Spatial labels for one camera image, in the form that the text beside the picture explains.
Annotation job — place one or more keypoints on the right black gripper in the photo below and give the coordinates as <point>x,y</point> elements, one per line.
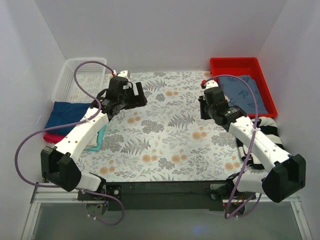
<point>203,110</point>

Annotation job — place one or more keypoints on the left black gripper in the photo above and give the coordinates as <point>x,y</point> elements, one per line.
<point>135,99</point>

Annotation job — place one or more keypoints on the navy blue mickey t-shirt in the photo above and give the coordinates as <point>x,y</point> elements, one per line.
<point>64,113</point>

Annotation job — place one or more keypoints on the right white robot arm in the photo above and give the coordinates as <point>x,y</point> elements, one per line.
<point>285,173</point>

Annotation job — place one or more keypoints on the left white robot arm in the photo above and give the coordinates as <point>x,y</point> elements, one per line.
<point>58,163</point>

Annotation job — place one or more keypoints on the grey-blue folded t-shirt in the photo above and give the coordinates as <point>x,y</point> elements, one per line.
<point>239,94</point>

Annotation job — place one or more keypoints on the floral patterned table mat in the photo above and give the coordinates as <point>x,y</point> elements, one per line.
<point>165,140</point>

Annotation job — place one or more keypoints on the teal folded t-shirt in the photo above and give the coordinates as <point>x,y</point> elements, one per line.
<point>99,141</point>

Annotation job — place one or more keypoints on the red plastic tray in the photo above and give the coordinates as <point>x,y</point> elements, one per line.
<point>239,66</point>

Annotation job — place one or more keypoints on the black white striped shirt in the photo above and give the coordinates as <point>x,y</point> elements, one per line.
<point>267,126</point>

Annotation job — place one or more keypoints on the magenta folded t-shirt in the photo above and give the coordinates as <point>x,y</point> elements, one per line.
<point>53,138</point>

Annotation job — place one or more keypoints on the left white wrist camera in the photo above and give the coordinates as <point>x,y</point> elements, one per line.
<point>123,74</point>

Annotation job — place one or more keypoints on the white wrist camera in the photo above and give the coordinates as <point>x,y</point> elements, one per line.
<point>123,74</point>
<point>211,84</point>

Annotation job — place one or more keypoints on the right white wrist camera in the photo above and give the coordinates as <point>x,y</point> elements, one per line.
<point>211,84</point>

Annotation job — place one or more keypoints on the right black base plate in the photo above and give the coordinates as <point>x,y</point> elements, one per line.
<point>224,191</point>

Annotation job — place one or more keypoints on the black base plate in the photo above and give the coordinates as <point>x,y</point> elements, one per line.
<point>107,189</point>
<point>224,191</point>

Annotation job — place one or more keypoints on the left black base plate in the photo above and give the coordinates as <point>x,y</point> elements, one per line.
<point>107,189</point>

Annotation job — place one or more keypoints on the aluminium mounting rail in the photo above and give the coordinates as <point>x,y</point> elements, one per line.
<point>58,195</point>

